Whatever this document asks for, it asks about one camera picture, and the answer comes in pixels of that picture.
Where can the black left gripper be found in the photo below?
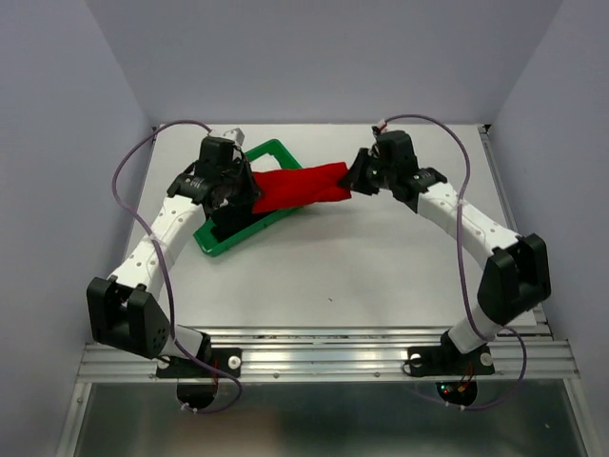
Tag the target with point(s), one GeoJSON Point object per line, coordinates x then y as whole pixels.
{"type": "Point", "coordinates": [250, 191]}

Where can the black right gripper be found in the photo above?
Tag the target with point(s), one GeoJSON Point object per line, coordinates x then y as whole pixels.
{"type": "Point", "coordinates": [356, 173]}

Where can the red t shirt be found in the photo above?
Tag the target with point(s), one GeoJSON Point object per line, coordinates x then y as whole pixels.
{"type": "Point", "coordinates": [295, 188]}

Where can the green plastic tray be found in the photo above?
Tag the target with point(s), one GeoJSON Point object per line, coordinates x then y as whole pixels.
{"type": "Point", "coordinates": [276, 150]}

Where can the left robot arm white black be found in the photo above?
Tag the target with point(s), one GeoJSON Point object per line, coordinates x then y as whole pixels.
{"type": "Point", "coordinates": [133, 308]}

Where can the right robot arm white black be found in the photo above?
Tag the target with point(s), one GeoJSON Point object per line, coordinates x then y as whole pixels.
{"type": "Point", "coordinates": [515, 268]}

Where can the black rolled t shirt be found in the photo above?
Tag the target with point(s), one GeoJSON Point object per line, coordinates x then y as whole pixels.
{"type": "Point", "coordinates": [230, 220]}

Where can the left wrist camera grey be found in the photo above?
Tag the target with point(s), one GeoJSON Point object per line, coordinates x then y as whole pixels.
{"type": "Point", "coordinates": [221, 150]}

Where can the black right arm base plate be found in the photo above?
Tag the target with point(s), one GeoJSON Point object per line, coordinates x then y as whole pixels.
{"type": "Point", "coordinates": [438, 361]}

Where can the aluminium frame rails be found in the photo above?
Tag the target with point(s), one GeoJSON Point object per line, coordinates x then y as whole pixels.
{"type": "Point", "coordinates": [324, 305]}

